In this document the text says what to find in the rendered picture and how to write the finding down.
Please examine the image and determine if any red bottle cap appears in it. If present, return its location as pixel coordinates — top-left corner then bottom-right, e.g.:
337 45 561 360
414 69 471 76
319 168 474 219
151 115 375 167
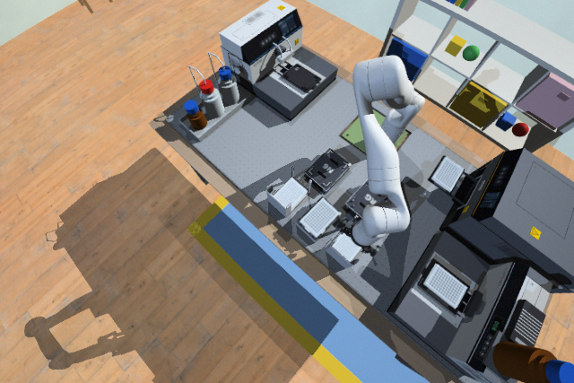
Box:
199 80 213 93

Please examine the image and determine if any brown glass bottle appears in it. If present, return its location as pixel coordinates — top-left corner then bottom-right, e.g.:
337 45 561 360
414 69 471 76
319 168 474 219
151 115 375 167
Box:
187 109 207 130

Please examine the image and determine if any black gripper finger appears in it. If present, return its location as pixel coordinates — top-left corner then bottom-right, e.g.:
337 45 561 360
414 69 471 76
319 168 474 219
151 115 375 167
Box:
362 244 380 257
337 219 352 237

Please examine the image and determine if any brown bottle body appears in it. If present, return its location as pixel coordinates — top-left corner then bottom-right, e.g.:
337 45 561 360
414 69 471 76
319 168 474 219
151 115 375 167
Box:
492 341 557 383

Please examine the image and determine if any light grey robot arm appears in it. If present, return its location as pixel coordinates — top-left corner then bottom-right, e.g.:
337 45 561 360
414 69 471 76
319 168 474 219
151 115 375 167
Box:
352 56 425 246

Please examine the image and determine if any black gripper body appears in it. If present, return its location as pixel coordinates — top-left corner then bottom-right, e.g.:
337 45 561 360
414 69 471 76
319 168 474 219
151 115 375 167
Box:
348 225 370 248

